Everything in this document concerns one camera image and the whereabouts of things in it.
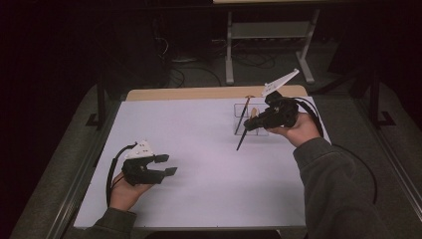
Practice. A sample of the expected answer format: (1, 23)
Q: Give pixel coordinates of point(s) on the small black makeup brush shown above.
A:
(242, 118)

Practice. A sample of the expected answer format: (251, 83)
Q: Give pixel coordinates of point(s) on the black metal post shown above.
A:
(101, 99)
(375, 99)

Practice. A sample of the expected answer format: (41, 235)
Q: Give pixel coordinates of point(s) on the clear acrylic organizer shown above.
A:
(238, 111)

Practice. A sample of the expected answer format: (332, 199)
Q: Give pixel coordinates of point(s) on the grey metal desk frame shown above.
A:
(265, 30)

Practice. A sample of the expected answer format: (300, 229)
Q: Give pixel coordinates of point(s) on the person's right hand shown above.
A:
(302, 131)

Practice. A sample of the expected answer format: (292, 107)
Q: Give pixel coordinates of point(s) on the white table mat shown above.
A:
(199, 149)

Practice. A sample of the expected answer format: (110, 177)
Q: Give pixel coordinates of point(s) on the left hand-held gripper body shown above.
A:
(137, 172)

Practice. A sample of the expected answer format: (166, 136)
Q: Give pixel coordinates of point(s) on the large black makeup brush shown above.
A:
(240, 142)

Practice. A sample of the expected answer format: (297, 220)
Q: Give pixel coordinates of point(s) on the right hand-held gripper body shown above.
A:
(282, 113)

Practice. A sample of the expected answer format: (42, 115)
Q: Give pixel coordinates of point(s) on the person's left hand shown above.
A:
(124, 195)

